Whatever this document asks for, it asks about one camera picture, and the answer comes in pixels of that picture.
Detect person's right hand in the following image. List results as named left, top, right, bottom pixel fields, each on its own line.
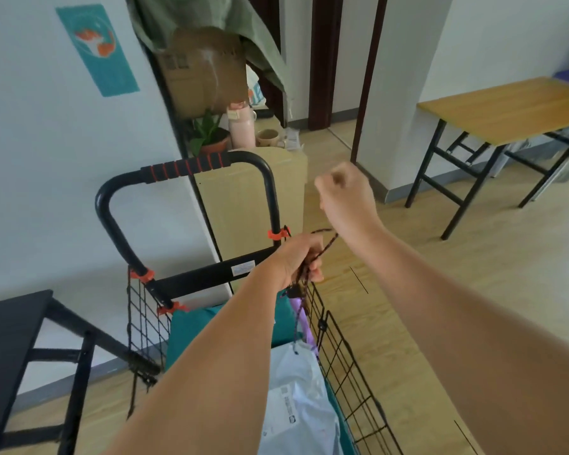
left=314, top=161, right=385, bottom=254

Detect person's left hand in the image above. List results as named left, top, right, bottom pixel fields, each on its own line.
left=265, top=231, right=326, bottom=294

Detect bungee cord with hook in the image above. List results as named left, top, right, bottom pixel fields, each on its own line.
left=279, top=227, right=340, bottom=357

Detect purple mailer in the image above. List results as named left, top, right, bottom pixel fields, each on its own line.
left=289, top=298, right=322, bottom=357

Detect white poly mailer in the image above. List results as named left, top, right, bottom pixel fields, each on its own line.
left=257, top=343, right=345, bottom=455

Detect black wire mesh cart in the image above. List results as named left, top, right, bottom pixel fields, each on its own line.
left=94, top=151, right=404, bottom=455

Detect person's left forearm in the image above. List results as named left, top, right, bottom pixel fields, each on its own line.
left=104, top=260, right=285, bottom=455

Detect person's right forearm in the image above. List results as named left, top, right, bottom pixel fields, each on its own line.
left=355, top=227, right=569, bottom=455

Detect beige cabinet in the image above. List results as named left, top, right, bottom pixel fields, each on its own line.
left=192, top=146, right=309, bottom=293

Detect crumpled clear plastic wrapper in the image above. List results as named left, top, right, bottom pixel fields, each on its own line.
left=283, top=127, right=305, bottom=153

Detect beige round cup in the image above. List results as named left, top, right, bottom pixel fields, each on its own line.
left=255, top=128, right=281, bottom=149

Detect pink bottle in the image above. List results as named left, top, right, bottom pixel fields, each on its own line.
left=226, top=100, right=258, bottom=150

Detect dark brown door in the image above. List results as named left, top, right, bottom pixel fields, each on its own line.
left=308, top=0, right=345, bottom=132

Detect green potted plant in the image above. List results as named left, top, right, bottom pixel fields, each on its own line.
left=187, top=108, right=232, bottom=158

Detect wooden table black legs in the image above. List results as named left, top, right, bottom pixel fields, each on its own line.
left=404, top=76, right=569, bottom=241

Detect dark green draped cloth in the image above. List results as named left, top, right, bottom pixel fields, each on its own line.
left=125, top=0, right=295, bottom=115

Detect black low metal table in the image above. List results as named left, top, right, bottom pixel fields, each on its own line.
left=0, top=289, right=162, bottom=455

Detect dark brown door frame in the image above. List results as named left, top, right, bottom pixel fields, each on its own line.
left=350, top=0, right=389, bottom=164

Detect teal wall poster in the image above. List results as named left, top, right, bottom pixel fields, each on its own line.
left=55, top=4, right=141, bottom=98

